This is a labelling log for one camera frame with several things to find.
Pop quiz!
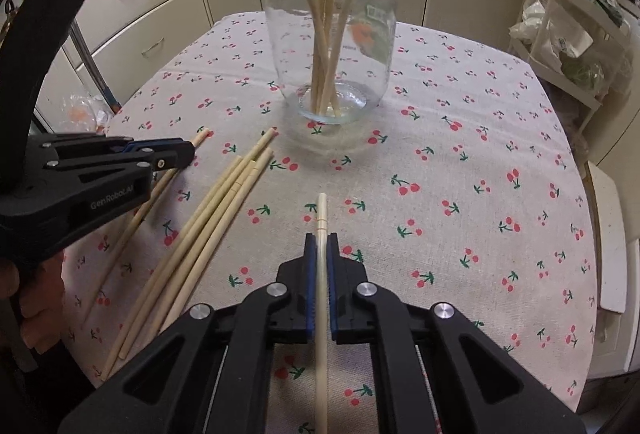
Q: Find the blue handled mop pole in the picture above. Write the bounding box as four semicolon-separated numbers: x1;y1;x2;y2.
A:
49;0;123;112

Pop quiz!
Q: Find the cherry print tablecloth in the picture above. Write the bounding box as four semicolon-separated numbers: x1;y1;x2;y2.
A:
61;12;597;433

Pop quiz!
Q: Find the person's left hand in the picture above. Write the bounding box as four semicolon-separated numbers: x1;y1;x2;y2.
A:
1;251;65;376

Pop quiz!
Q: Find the small white wooden stool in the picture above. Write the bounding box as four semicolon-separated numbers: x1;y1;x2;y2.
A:
586;162;627;315

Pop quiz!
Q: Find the white rolling storage cart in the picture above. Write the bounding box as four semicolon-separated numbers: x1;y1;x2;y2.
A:
509;0;631;112

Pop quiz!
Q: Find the clear glass jar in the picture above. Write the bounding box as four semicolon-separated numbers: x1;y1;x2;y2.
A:
265;0;397;125

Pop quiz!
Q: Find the bamboo chopstick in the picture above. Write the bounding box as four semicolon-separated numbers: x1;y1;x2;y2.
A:
101;157;250;382
110;155;256;362
158;148;273;332
101;128;276;381
314;193;330;434
80;160;192;326

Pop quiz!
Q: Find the white plastic bag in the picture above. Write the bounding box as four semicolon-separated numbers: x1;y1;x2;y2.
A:
509;0;593;72

